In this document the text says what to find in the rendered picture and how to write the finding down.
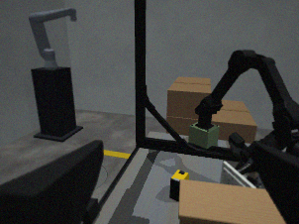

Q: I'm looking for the brown wooden cabinet with white door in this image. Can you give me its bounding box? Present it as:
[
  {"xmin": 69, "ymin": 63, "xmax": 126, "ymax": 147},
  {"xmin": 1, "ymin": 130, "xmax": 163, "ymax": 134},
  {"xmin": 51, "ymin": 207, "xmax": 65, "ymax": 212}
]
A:
[{"xmin": 178, "ymin": 162, "xmax": 286, "ymax": 224}]

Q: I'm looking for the wooden post with grey hook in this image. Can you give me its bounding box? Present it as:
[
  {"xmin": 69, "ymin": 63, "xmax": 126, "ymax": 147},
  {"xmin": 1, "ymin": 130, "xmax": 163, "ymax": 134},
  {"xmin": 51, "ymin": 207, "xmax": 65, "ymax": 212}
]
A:
[{"xmin": 237, "ymin": 159, "xmax": 261, "ymax": 188}]

